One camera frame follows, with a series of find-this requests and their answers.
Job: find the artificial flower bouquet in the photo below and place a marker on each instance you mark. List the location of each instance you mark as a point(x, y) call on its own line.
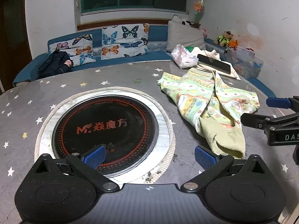
point(199, 8)

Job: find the colourful patterned baby garment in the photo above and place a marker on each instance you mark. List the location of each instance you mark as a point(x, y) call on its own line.
point(212, 107)

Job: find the grey plain pillow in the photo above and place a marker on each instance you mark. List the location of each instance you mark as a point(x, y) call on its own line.
point(179, 34)

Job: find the black round induction cooktop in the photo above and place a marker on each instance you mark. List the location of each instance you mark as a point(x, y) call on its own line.
point(126, 127)

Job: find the panda plush toy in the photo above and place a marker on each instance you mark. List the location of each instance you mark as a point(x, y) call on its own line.
point(185, 22)

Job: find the black backpack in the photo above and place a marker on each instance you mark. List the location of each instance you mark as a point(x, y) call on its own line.
point(57, 63)

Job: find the cream folded cloth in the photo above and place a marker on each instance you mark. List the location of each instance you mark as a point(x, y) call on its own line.
point(214, 55)

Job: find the orange plush toy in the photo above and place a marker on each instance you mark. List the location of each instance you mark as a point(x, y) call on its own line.
point(233, 44)

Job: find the clear plastic storage box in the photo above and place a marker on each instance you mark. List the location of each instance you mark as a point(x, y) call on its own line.
point(244, 62)

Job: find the black tablet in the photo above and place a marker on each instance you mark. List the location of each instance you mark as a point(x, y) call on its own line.
point(216, 64)

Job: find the pink white plastic bag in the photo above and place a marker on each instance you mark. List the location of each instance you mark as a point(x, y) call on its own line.
point(183, 58)

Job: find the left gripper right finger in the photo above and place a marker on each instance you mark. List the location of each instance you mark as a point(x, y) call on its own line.
point(214, 167)

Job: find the blue sofa bench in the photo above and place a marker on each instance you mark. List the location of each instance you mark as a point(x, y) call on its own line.
point(157, 42)

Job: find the teddy bear yellow vest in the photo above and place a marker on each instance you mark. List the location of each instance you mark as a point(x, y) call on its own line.
point(224, 39)

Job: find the small butterfly pillow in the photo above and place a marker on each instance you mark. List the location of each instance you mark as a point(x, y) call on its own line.
point(79, 49)

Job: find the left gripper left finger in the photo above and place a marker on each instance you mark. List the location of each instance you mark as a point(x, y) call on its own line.
point(85, 166)

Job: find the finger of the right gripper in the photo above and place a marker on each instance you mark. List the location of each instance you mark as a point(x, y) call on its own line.
point(261, 122)
point(285, 103)

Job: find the large butterfly pillow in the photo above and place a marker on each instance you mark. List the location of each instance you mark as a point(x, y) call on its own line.
point(119, 41)

